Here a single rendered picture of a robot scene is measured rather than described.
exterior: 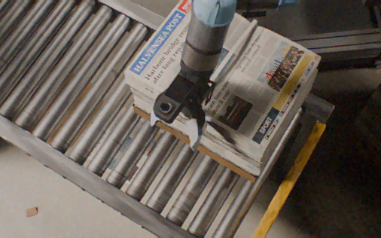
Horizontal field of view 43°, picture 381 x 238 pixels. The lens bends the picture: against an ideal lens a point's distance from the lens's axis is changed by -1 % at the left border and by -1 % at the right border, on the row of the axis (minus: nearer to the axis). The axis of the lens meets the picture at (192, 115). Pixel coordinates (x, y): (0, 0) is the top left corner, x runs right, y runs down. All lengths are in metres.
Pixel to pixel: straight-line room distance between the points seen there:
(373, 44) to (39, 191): 1.57
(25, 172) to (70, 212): 0.28
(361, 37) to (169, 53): 1.19
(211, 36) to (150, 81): 0.26
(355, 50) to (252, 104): 1.12
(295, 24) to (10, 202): 1.46
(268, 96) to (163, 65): 0.25
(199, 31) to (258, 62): 0.28
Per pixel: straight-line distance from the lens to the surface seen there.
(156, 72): 1.13
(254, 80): 1.13
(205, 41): 0.92
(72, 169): 1.37
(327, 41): 2.14
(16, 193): 2.29
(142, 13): 1.52
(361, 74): 2.37
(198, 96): 1.00
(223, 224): 1.28
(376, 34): 2.21
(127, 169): 1.34
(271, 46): 1.18
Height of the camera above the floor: 2.07
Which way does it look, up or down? 70 degrees down
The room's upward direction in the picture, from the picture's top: 10 degrees counter-clockwise
